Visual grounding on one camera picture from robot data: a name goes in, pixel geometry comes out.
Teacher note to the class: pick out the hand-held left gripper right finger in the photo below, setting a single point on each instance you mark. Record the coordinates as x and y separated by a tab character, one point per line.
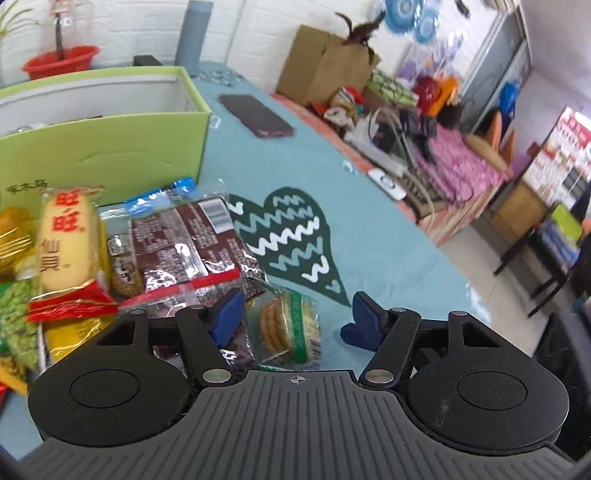
364	318

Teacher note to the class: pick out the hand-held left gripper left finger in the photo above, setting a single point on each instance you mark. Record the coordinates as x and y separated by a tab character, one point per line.
228	316

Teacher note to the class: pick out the green edged cookie packet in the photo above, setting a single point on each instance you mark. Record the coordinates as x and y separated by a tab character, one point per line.
281	323

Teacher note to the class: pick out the brown snack packet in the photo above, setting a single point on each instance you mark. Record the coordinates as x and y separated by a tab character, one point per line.
184	249

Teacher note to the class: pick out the yellow snack packet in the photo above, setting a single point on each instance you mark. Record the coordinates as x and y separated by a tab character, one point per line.
74	339

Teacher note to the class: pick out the yellow red rice cracker packet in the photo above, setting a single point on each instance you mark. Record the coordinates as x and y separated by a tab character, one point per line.
64	240

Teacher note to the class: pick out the green cardboard box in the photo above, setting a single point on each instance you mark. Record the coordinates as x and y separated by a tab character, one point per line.
138	143

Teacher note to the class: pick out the golden snack packet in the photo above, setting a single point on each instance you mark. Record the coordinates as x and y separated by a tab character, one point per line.
16	240

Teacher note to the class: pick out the round brown biscuit packet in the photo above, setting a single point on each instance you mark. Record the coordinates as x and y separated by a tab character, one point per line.
124	272

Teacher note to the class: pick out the white round device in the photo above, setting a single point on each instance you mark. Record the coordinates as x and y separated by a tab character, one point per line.
388	184

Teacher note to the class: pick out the blue wrapper snack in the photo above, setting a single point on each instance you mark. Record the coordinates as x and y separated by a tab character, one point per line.
152	201

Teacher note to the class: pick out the white power strip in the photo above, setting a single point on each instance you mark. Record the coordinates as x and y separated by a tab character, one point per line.
374	150

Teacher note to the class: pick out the purple patterned cloth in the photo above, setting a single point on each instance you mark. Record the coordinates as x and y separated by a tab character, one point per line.
461	166

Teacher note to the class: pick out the black stool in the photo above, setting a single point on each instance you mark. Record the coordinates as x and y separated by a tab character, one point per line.
545	258

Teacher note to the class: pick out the wooden cabinet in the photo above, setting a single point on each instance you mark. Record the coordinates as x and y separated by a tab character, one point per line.
519	207

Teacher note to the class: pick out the black smartphone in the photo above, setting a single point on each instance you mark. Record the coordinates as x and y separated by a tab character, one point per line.
256	115

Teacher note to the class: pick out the dark office chair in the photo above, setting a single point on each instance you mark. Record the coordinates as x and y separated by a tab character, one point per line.
568	369

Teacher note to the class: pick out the green pea snack packet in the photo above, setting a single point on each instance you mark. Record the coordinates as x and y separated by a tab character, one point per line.
16	318

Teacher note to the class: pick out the orange cushion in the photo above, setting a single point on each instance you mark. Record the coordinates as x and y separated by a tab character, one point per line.
496	131

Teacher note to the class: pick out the green patterned bag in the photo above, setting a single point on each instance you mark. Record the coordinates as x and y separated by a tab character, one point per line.
392	90

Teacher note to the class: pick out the red orange toy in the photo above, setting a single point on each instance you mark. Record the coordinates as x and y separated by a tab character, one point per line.
431	92

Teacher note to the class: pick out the cluster of glass beads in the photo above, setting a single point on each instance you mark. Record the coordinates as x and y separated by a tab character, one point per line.
219	77

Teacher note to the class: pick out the brown cardboard box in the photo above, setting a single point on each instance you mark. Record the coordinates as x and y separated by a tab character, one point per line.
323	69

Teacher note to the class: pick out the printed poster board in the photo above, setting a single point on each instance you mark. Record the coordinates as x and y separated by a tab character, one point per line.
561	157

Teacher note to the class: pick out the small black box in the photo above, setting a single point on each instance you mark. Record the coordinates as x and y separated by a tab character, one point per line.
145	61

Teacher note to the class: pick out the grey cylindrical bottle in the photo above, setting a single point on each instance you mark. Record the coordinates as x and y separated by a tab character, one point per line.
193	32

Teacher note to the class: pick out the dark dried plant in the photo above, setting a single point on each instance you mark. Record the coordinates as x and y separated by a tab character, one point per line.
362	30

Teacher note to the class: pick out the grey wardrobe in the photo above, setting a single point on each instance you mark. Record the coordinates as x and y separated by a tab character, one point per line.
498	60

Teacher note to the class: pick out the red plastic basin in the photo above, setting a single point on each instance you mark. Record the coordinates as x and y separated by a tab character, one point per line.
60	64

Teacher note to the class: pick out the vase with yellow flowers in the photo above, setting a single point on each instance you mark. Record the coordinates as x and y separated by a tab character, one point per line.
9	18

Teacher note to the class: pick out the blue round wall decoration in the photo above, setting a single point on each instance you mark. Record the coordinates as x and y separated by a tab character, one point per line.
411	16

